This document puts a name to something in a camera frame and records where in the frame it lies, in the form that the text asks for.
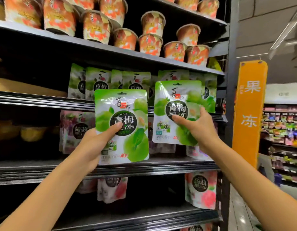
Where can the person's right hand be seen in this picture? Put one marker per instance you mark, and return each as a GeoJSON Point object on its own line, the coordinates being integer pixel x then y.
{"type": "Point", "coordinates": [201, 132]}

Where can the green jelly bag black label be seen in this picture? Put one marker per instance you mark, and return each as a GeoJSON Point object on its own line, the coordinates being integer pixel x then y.
{"type": "Point", "coordinates": [177, 93]}

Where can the row of purple jelly packs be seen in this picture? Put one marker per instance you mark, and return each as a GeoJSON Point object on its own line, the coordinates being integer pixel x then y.
{"type": "Point", "coordinates": [76, 132]}

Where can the white header board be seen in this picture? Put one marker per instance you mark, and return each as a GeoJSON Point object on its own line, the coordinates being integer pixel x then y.
{"type": "Point", "coordinates": [283, 93]}

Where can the person's left forearm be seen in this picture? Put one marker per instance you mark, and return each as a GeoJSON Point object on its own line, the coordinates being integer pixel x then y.
{"type": "Point", "coordinates": [37, 199]}

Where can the yellow green pack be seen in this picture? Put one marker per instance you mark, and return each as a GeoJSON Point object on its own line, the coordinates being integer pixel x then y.
{"type": "Point", "coordinates": [214, 64]}

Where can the person's left hand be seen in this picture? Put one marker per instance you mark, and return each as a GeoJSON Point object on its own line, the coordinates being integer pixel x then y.
{"type": "Point", "coordinates": [90, 151]}

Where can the row of yellow jelly cups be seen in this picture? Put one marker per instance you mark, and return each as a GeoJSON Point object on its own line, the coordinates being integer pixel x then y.
{"type": "Point", "coordinates": [30, 132]}

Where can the ceiling light strip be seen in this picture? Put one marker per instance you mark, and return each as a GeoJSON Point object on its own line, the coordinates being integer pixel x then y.
{"type": "Point", "coordinates": [294, 42]}
{"type": "Point", "coordinates": [283, 31]}

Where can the orange hanging sign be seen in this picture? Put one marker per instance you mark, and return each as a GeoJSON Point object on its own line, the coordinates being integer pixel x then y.
{"type": "Point", "coordinates": [249, 105]}

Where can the row of orange jelly tubs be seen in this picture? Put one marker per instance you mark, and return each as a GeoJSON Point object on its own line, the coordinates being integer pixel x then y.
{"type": "Point", "coordinates": [95, 26]}

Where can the person's right forearm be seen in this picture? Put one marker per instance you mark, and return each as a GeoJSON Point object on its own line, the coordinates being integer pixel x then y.
{"type": "Point", "coordinates": [259, 185]}

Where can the row of green plum pouches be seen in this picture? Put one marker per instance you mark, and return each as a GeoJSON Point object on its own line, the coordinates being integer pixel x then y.
{"type": "Point", "coordinates": [97, 79]}

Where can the black low shelf rack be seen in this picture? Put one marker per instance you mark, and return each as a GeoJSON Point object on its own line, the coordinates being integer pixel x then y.
{"type": "Point", "coordinates": [163, 165]}

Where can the green floor sticker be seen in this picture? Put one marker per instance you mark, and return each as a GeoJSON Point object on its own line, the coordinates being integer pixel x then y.
{"type": "Point", "coordinates": [259, 227]}

